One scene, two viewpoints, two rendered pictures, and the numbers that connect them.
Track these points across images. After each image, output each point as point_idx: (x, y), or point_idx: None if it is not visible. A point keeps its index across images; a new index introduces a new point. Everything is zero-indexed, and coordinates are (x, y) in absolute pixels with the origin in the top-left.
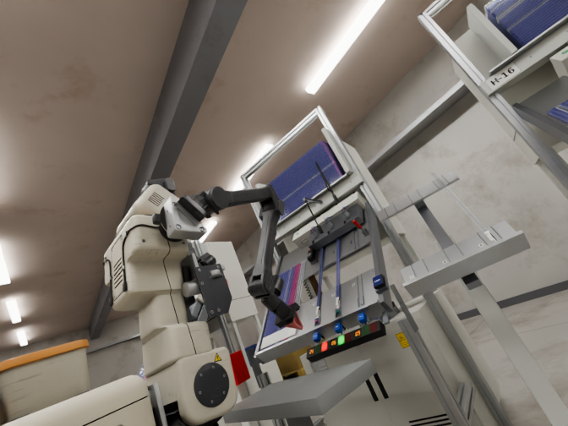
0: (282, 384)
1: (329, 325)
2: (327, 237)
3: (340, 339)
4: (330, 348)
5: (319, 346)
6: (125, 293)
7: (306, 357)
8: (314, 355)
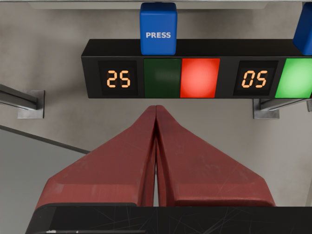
0: (7, 186)
1: None
2: None
3: (295, 75)
4: (230, 97)
5: (165, 67)
6: None
7: (89, 98)
8: (139, 97)
